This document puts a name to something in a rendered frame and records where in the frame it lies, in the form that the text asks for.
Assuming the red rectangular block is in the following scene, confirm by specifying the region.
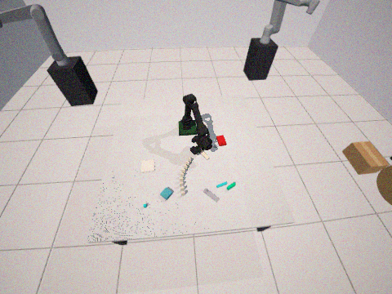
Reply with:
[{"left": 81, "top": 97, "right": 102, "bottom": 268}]
[{"left": 216, "top": 136, "right": 226, "bottom": 146}]

